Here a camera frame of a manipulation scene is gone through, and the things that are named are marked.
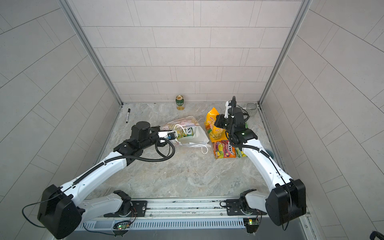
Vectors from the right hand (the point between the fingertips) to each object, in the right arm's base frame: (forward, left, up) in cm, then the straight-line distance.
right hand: (215, 115), depth 79 cm
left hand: (-4, +23, -2) cm, 23 cm away
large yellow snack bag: (-8, 0, -6) cm, 10 cm away
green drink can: (+27, +21, -13) cm, 37 cm away
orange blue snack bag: (-10, -5, -20) cm, 23 cm away
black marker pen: (+28, +60, -21) cm, 70 cm away
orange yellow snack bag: (0, +2, -2) cm, 3 cm away
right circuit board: (-46, -13, -26) cm, 54 cm away
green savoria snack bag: (-12, -14, -21) cm, 29 cm away
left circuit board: (-43, +45, -20) cm, 65 cm away
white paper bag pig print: (-2, +9, -19) cm, 21 cm away
